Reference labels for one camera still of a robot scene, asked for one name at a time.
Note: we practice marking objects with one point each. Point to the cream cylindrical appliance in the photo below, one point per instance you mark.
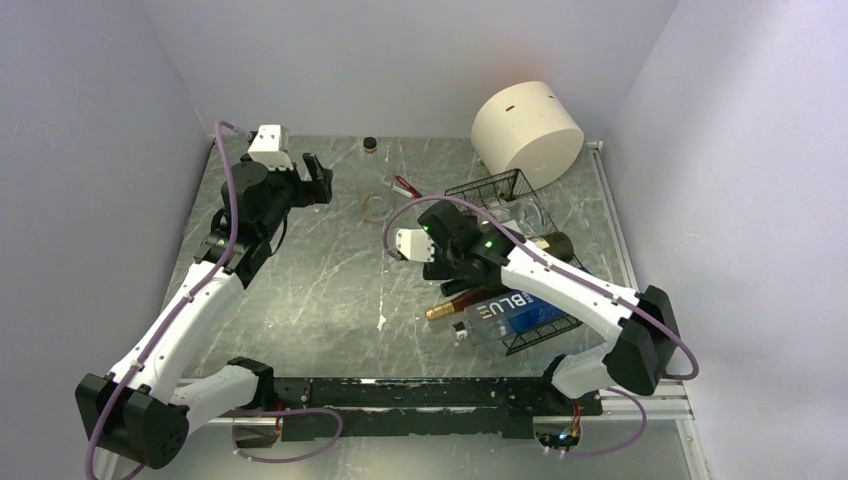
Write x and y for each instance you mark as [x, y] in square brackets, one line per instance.
[526, 127]

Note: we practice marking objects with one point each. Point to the black wire wine rack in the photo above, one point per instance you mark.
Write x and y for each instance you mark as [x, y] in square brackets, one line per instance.
[495, 190]

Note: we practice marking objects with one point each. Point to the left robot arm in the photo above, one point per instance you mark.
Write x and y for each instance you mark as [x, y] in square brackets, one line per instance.
[138, 410]

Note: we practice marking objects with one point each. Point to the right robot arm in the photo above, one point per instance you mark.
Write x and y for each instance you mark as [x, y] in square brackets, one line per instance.
[638, 329]

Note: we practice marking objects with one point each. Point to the black capped clear bottle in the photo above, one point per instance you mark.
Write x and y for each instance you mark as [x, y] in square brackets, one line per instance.
[375, 192]

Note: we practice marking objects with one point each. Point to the blue labelled clear bottle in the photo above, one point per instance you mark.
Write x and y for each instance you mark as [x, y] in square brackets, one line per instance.
[504, 317]

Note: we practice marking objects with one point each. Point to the white marker pen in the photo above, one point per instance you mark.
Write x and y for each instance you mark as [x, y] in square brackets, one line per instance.
[401, 191]

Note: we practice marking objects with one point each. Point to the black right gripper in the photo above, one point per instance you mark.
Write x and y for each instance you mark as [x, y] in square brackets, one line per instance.
[440, 269]

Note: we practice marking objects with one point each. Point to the red utility knife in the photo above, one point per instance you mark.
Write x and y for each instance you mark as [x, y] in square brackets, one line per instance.
[400, 181]

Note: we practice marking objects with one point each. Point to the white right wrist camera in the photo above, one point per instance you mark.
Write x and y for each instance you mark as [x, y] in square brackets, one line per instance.
[415, 245]

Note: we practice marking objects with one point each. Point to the dark wine bottle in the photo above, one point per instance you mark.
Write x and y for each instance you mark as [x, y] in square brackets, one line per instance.
[557, 244]

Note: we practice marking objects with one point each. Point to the gold capped amber wine bottle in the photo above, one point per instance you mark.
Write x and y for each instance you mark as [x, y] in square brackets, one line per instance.
[462, 301]

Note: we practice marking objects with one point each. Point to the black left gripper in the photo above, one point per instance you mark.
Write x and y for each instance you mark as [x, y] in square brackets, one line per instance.
[309, 192]

